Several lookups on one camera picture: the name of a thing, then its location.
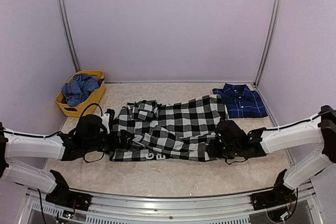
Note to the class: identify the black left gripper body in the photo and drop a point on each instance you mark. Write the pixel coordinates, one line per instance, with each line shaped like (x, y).
(113, 144)

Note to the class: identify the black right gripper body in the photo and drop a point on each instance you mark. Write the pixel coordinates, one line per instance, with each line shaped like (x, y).
(230, 151)

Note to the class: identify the black white checked shirt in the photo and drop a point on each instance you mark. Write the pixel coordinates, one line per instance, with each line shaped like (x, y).
(149, 131)

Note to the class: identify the yellow plastic basket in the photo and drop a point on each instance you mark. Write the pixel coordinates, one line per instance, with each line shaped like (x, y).
(91, 103)

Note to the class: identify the blue plaid shirt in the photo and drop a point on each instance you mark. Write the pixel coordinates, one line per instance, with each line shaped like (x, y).
(241, 101)

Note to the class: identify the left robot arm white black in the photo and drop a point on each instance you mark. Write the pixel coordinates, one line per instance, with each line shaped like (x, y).
(92, 134)

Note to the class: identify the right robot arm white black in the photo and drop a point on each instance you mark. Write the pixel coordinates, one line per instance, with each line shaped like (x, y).
(231, 142)

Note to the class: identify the blue gingham crumpled shirt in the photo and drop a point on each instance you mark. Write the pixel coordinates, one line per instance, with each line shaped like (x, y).
(79, 89)

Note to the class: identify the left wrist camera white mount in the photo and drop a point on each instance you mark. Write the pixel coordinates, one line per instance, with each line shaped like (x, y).
(107, 119)

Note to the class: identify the aluminium front rail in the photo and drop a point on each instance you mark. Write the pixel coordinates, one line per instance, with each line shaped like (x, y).
(109, 208)

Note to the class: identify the left aluminium frame post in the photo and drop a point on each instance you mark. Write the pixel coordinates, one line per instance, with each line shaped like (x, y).
(68, 34)

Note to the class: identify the aluminium frame post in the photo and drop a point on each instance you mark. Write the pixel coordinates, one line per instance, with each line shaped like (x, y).
(268, 42)
(68, 34)

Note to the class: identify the right aluminium frame post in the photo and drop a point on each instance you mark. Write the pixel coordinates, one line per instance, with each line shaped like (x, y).
(268, 42)

